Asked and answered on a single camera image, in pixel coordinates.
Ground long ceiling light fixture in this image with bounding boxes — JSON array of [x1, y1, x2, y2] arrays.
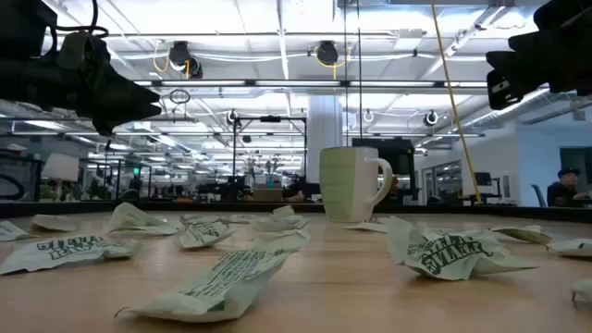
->
[[133, 79, 489, 89]]

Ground potted flowers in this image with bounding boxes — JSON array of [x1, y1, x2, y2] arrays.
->
[[243, 155, 284, 190]]

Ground green and white mug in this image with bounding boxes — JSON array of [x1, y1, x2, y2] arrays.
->
[[318, 146, 394, 224]]

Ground person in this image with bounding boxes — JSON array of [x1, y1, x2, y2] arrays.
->
[[547, 166, 592, 208]]

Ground white lamp shade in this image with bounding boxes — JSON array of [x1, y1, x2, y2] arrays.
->
[[41, 153, 80, 183]]

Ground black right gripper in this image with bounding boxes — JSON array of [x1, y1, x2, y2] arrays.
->
[[485, 20, 592, 111]]

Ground white building column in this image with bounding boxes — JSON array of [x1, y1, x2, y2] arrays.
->
[[307, 94, 344, 184]]

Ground black metal rig frame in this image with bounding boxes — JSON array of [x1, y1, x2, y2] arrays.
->
[[232, 115, 308, 195]]

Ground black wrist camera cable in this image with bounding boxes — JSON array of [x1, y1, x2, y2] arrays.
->
[[45, 0, 111, 56]]

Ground black equipment cabinet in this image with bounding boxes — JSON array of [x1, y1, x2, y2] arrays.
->
[[351, 137, 417, 204]]

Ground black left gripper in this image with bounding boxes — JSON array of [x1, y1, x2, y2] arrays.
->
[[0, 48, 164, 136]]

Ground blue office chair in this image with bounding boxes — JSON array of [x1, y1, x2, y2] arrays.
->
[[530, 183, 548, 208]]

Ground yellow hanging cord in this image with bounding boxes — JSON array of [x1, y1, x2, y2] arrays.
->
[[428, 0, 484, 204]]

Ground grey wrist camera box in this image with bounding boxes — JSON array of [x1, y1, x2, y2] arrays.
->
[[57, 31, 101, 70]]

